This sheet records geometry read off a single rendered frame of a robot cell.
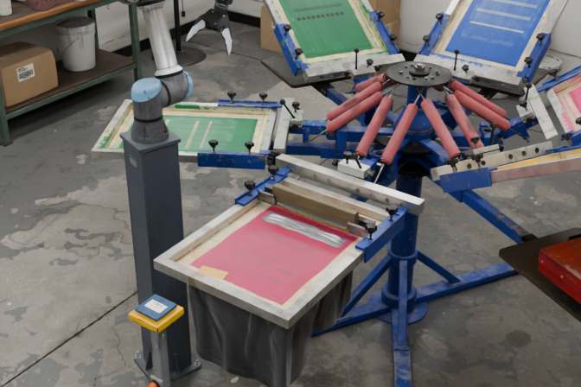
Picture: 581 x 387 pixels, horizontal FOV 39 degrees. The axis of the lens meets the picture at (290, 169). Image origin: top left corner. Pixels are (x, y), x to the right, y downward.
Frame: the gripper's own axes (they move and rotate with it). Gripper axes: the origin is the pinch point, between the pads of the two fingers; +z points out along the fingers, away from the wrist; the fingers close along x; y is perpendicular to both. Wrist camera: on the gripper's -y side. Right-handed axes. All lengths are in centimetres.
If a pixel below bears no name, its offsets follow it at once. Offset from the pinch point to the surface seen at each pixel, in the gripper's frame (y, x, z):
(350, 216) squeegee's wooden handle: 22, -70, 38
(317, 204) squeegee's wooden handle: 31, -59, 36
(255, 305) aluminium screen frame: -6, -39, 79
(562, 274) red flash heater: -26, -132, 42
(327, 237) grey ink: 27, -65, 48
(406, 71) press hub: 69, -90, -38
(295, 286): 5, -53, 69
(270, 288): 6, -45, 72
